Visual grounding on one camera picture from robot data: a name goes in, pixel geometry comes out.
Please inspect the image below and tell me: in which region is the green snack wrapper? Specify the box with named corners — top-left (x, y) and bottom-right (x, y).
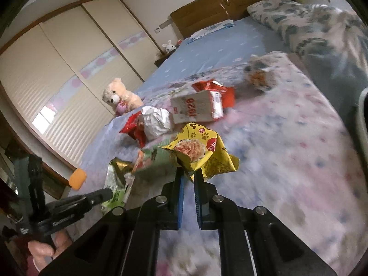
top-left (101, 147), bottom-right (170, 214)

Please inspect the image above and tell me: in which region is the yellow pet snack bag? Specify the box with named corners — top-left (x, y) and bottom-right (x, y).
top-left (162, 123), bottom-right (239, 180)

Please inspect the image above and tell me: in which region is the white tissue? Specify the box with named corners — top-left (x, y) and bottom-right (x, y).
top-left (140, 106), bottom-right (174, 141)

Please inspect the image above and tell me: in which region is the red corn snack bag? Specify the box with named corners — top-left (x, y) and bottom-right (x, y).
top-left (119, 111), bottom-right (147, 148)

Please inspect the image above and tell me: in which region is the white 1928 paper box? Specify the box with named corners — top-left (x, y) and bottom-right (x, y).
top-left (171, 90), bottom-right (223, 124)

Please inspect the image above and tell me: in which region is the red snack wrapper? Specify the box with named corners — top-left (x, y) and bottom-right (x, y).
top-left (192, 79), bottom-right (235, 108)

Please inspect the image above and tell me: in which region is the silver foil snack bag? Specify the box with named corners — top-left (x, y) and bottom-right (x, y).
top-left (244, 55), bottom-right (278, 92)

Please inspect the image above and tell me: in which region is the left hand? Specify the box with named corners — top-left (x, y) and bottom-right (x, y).
top-left (27, 229), bottom-right (73, 272)

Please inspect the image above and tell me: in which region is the orange foam corner guard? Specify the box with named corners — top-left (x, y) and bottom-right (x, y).
top-left (69, 168), bottom-right (87, 191)

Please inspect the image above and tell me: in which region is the floral pink blue blanket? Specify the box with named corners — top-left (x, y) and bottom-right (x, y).
top-left (70, 52), bottom-right (367, 275)

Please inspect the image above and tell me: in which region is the cream teddy bear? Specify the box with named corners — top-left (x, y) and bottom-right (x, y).
top-left (102, 78), bottom-right (144, 117)

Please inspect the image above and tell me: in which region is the cream sliding wardrobe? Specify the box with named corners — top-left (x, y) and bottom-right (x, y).
top-left (1, 0), bottom-right (161, 168)

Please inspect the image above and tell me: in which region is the dark wooden nightstand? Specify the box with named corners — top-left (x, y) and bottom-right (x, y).
top-left (154, 51), bottom-right (173, 67)

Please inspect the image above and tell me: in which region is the white bunny plush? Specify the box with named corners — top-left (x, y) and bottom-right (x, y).
top-left (161, 40), bottom-right (177, 54)

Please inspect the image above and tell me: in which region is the blue bed sheet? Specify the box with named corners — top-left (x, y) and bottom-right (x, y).
top-left (135, 16), bottom-right (291, 99)

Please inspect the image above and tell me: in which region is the blue white pillow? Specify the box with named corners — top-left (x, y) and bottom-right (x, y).
top-left (187, 19), bottom-right (235, 44)

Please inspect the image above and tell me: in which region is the grey leaf pattern duvet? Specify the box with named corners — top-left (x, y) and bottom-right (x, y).
top-left (247, 0), bottom-right (367, 123)

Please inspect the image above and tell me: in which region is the wooden headboard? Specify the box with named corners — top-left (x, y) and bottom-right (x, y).
top-left (170, 0), bottom-right (262, 39)

